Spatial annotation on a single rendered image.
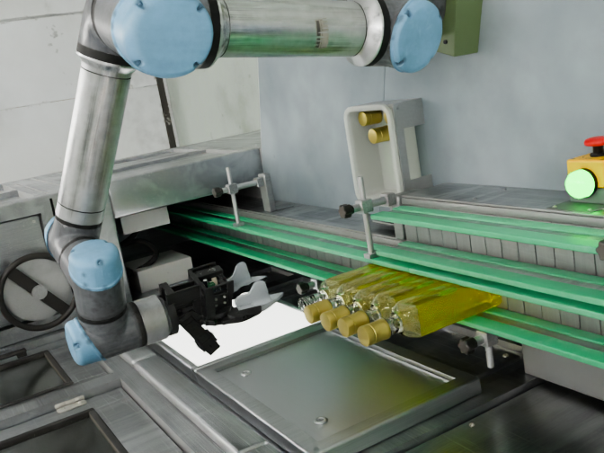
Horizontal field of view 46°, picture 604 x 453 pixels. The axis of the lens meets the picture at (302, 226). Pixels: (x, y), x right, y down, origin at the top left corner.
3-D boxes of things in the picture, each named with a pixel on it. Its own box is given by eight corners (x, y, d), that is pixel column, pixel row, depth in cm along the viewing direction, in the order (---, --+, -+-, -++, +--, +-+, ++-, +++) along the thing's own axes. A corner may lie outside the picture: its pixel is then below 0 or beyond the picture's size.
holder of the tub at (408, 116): (391, 216, 173) (364, 224, 169) (374, 102, 167) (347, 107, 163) (438, 222, 158) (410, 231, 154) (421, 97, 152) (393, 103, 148)
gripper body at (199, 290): (238, 280, 119) (170, 302, 113) (239, 322, 123) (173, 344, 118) (217, 259, 125) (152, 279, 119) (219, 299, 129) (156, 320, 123)
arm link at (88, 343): (74, 335, 106) (81, 379, 110) (144, 313, 111) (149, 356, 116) (58, 308, 112) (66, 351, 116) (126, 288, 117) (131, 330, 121)
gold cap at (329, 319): (341, 322, 130) (321, 329, 128) (338, 303, 129) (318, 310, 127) (352, 325, 127) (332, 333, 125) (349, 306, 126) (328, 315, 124)
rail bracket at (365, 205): (395, 247, 151) (345, 263, 145) (383, 169, 147) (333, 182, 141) (404, 249, 148) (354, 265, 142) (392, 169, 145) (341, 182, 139)
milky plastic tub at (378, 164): (386, 195, 171) (356, 203, 167) (372, 101, 167) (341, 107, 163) (433, 199, 156) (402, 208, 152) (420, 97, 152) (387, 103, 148)
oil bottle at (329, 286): (402, 279, 152) (317, 309, 142) (398, 253, 151) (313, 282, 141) (419, 283, 147) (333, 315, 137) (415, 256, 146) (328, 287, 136)
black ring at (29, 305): (84, 314, 202) (5, 338, 192) (66, 241, 198) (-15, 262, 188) (88, 317, 198) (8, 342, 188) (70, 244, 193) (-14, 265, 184)
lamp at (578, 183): (574, 195, 115) (562, 199, 113) (572, 167, 114) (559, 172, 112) (599, 197, 111) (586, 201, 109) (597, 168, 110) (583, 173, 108)
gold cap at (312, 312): (324, 315, 135) (305, 322, 133) (321, 297, 134) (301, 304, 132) (334, 318, 132) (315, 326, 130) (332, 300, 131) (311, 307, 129)
